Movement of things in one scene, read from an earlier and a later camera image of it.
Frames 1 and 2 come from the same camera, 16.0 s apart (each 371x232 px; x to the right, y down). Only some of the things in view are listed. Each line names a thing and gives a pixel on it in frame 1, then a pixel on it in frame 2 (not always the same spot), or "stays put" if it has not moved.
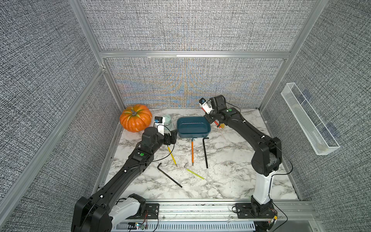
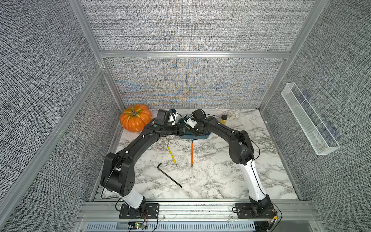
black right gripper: [209, 119] → [194, 132]
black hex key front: [158, 167] stays put
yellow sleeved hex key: [168, 148] stays put
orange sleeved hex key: [192, 151] stays put
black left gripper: [173, 137] → [181, 132]
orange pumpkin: [135, 118] stays put
